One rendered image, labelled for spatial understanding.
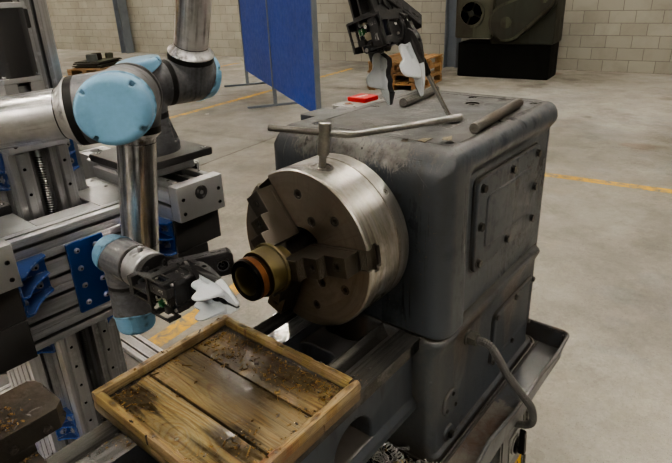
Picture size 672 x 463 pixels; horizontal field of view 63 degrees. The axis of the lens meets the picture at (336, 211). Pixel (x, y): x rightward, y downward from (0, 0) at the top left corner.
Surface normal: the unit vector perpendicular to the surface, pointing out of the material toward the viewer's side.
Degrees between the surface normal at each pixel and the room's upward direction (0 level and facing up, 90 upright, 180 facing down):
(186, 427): 0
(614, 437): 0
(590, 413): 0
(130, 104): 89
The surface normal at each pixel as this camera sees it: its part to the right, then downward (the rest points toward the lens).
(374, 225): 0.67, -0.25
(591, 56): -0.53, 0.34
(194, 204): 0.76, 0.22
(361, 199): 0.51, -0.52
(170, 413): -0.04, -0.92
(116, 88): 0.29, 0.34
